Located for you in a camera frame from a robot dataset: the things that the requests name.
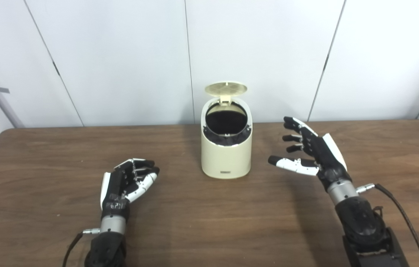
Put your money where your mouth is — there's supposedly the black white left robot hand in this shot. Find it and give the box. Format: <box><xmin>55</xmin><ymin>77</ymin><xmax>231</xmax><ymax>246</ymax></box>
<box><xmin>100</xmin><ymin>158</ymin><xmax>160</xmax><ymax>219</ymax></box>

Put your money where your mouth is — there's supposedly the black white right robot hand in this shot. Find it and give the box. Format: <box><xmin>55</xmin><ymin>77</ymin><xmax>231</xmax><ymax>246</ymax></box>
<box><xmin>268</xmin><ymin>116</ymin><xmax>353</xmax><ymax>191</ymax></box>

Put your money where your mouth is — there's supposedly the cream-colored tabletop bin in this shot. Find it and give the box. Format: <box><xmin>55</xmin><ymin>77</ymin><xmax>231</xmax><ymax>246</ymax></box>
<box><xmin>201</xmin><ymin>97</ymin><xmax>253</xmax><ymax>179</ymax></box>

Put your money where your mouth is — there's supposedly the round cream bin lid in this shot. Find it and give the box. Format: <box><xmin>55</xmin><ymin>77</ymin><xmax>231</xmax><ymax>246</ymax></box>
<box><xmin>204</xmin><ymin>80</ymin><xmax>248</xmax><ymax>103</ymax></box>

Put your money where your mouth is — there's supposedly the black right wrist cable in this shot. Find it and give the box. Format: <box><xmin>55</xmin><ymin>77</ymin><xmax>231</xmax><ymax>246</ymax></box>
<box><xmin>356</xmin><ymin>183</ymin><xmax>419</xmax><ymax>267</ymax></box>

